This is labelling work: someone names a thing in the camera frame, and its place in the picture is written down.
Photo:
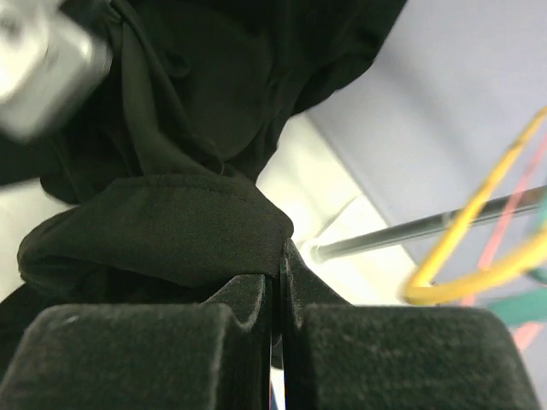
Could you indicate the pink clothes hanger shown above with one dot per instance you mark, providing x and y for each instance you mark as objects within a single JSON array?
[{"x": 524, "y": 335}]

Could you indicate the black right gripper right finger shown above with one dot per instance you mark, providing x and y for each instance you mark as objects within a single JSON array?
[{"x": 340, "y": 356}]

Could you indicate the black polo shirt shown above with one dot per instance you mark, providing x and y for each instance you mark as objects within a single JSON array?
[{"x": 159, "y": 167}]

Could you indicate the white metal clothes rack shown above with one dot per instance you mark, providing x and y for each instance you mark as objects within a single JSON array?
[{"x": 421, "y": 228}]

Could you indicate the yellow clothes hanger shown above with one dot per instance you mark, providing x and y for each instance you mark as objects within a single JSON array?
[{"x": 446, "y": 271}]

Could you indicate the teal clothes hanger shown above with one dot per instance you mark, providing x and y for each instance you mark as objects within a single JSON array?
[{"x": 518, "y": 309}]

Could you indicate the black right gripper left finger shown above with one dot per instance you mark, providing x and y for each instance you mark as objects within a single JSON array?
[{"x": 214, "y": 355}]

